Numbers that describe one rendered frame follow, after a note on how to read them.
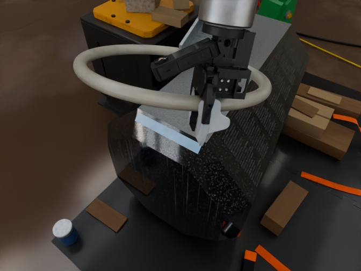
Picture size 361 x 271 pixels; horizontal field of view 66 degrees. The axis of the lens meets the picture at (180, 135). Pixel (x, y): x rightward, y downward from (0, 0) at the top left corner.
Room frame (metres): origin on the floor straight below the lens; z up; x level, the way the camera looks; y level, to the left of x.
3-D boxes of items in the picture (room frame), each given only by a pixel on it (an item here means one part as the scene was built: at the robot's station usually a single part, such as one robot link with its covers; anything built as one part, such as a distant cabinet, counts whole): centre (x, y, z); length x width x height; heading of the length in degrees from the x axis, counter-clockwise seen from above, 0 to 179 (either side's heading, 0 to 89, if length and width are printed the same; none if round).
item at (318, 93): (1.72, -1.16, 0.10); 0.25 x 0.10 x 0.01; 57
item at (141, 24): (1.81, 0.23, 0.76); 0.49 x 0.49 x 0.05; 53
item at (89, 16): (1.81, 0.23, 0.37); 0.66 x 0.66 x 0.74; 53
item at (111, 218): (0.74, 0.44, 0.02); 0.25 x 0.10 x 0.01; 57
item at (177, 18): (1.62, 0.06, 0.81); 0.20 x 0.10 x 0.05; 61
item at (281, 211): (0.76, -0.61, 0.07); 0.30 x 0.12 x 0.12; 138
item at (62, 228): (0.61, 0.63, 0.08); 0.10 x 0.10 x 0.13
